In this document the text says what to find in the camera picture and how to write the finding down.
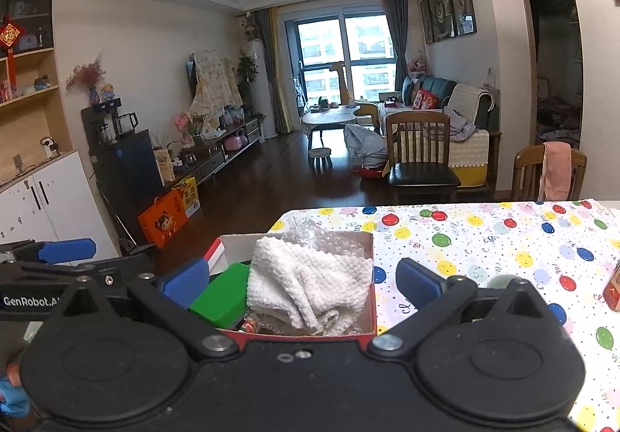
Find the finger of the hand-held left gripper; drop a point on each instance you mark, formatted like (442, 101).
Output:
(116, 267)
(68, 250)

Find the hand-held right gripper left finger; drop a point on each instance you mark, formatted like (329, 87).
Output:
(186, 282)

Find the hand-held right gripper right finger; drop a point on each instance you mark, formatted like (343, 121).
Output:
(419, 281)

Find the green sponge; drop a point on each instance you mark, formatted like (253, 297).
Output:
(220, 298)

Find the red and white cardboard box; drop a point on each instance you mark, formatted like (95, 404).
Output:
(373, 315)

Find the white towel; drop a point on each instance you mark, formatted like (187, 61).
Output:
(300, 281)

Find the person's left hand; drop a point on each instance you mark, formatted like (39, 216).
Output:
(13, 395)

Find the white cabinet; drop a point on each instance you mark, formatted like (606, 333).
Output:
(58, 204)

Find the orange gift box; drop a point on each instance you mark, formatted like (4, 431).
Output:
(162, 223)

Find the pale green cup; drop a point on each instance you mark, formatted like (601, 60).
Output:
(497, 283)

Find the balloon print tablecloth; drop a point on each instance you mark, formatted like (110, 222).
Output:
(484, 238)

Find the yellow printed box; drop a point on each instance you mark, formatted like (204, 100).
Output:
(188, 197)

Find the black water dispenser cabinet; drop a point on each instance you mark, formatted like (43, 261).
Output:
(126, 170)

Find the brown paper bag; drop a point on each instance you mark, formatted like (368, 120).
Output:
(164, 168)

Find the red basin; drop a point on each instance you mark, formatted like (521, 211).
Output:
(372, 171)

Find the wooden chair with dark seat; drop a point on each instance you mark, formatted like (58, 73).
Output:
(421, 160)

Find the low dark television stand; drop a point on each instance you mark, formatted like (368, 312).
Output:
(218, 155)

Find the green sofa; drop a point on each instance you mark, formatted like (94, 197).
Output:
(472, 155)

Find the glass kettle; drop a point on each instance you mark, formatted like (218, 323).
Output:
(126, 124)

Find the grey stuffed bag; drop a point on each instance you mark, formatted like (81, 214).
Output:
(365, 143)

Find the pink flower bouquet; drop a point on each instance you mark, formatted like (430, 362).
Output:
(186, 126)

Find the small round stool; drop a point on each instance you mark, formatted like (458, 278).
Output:
(320, 156)

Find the lavender clothing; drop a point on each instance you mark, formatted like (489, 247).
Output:
(460, 126)

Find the small doll figure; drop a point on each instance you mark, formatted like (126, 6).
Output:
(108, 92)

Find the dried flowers in vase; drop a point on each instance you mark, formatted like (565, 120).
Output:
(87, 75)

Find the pink towel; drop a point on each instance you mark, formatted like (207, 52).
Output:
(555, 170)

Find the red printed cushion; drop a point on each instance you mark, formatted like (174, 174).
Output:
(426, 100)

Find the wooden coffee table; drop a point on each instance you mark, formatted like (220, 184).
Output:
(329, 116)

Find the cream crochet sofa cover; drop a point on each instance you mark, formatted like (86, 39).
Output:
(470, 97)

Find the orange drink bottle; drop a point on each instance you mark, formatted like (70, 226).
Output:
(612, 289)

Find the television under cream cloth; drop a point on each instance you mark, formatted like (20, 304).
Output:
(213, 88)

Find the white standing air conditioner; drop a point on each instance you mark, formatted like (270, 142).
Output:
(261, 92)

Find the wooden giraffe figure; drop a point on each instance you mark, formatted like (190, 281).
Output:
(345, 83)

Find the pink plush doll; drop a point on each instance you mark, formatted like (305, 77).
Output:
(417, 64)

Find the red knot ornament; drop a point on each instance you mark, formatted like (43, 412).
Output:
(8, 37)

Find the green potted plant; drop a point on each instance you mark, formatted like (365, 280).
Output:
(247, 68)

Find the grey curtain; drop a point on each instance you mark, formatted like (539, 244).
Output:
(276, 73)
(397, 39)

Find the large window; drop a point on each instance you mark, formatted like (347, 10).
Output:
(339, 54)

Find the white wall charger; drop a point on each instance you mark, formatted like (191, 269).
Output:
(50, 148)

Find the wooden wall shelf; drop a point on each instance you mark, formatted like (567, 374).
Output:
(34, 131)

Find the wooden door frame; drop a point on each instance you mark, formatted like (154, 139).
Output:
(516, 25)

